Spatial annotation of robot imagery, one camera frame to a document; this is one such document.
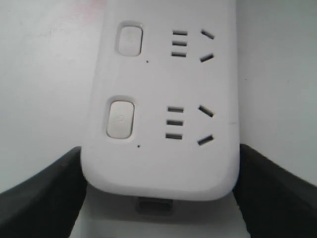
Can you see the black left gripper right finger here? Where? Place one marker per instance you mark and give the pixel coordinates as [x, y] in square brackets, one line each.
[274, 202]

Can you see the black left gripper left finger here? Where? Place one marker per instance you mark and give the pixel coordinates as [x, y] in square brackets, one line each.
[47, 204]

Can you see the white five-socket power strip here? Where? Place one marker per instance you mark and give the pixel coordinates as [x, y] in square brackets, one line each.
[163, 122]

